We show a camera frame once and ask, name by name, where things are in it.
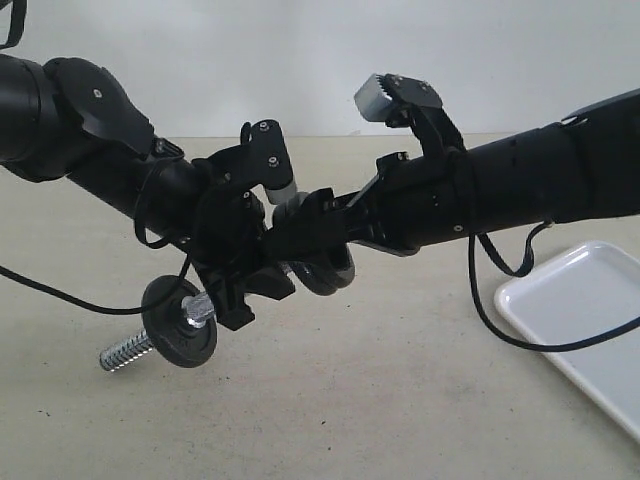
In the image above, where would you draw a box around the black weight plate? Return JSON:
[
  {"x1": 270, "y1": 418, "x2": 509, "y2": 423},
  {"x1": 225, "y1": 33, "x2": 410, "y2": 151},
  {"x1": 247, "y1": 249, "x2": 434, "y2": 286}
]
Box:
[
  {"x1": 142, "y1": 275, "x2": 217, "y2": 368},
  {"x1": 320, "y1": 246, "x2": 356, "y2": 295}
]

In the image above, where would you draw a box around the black weight plate far end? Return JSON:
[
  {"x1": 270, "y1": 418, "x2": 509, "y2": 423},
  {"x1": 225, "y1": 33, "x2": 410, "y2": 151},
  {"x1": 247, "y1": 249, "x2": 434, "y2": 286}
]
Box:
[{"x1": 272, "y1": 192, "x2": 338, "y2": 296}]

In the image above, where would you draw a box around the chrome threaded dumbbell bar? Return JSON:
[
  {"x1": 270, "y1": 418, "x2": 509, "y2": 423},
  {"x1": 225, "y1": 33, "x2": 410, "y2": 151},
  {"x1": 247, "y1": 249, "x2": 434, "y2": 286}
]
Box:
[{"x1": 98, "y1": 294, "x2": 218, "y2": 372}]

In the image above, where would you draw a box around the white rectangular tray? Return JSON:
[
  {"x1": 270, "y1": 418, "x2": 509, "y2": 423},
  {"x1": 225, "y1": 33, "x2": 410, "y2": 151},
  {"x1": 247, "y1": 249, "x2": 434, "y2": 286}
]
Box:
[{"x1": 494, "y1": 240, "x2": 639, "y2": 438}]

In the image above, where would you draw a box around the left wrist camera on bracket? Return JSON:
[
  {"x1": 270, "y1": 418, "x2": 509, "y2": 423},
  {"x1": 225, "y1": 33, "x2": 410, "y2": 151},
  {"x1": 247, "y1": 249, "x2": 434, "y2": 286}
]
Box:
[{"x1": 207, "y1": 119, "x2": 298, "y2": 205}]

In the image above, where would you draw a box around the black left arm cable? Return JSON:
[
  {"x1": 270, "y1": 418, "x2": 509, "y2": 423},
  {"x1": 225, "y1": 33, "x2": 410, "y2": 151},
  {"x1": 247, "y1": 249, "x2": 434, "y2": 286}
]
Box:
[{"x1": 0, "y1": 0, "x2": 241, "y2": 316}]

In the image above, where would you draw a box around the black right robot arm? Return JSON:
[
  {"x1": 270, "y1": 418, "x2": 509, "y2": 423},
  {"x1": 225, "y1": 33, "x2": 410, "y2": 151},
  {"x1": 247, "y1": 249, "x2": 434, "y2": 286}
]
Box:
[{"x1": 260, "y1": 90, "x2": 639, "y2": 273}]

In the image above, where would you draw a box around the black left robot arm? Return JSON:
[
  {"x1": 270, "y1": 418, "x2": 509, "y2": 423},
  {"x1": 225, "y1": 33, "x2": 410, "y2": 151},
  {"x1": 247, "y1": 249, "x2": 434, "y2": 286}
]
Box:
[{"x1": 1, "y1": 55, "x2": 266, "y2": 331}]

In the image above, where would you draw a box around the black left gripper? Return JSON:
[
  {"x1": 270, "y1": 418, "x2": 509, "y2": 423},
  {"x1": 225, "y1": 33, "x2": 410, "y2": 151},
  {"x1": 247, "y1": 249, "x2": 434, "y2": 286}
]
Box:
[{"x1": 192, "y1": 157, "x2": 295, "y2": 331}]

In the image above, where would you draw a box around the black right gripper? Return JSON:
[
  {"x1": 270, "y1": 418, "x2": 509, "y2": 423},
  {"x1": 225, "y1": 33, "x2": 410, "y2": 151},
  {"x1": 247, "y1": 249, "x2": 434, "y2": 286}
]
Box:
[{"x1": 262, "y1": 153, "x2": 450, "y2": 270}]

